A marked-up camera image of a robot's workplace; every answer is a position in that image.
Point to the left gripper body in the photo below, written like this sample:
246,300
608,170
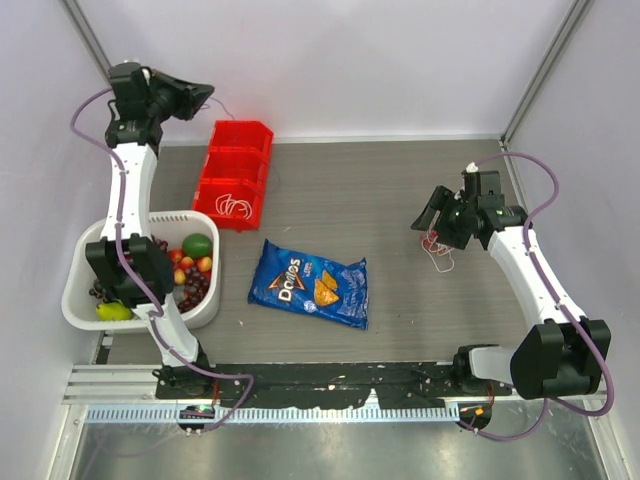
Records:
168,101

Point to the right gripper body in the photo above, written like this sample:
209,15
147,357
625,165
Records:
453,225

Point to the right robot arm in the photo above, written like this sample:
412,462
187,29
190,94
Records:
560,354

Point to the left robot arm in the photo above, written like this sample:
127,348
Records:
125,258

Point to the red plastic bin rack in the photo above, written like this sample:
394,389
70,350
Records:
233,180

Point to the blue Doritos chip bag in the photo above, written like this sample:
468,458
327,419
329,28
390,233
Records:
307,284

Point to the green avocado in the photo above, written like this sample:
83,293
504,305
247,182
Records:
197,245

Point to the red-yellow peaches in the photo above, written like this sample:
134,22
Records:
187,268

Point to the dark grape bunch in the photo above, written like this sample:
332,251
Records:
195,287

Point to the white fruit basket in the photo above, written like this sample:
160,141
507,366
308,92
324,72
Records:
79,308

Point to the yellow-green pear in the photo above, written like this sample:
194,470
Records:
113,311

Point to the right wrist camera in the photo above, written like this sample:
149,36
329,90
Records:
470,179

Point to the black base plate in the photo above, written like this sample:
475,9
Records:
324,385

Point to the slotted cable duct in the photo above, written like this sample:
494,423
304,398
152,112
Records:
192,414

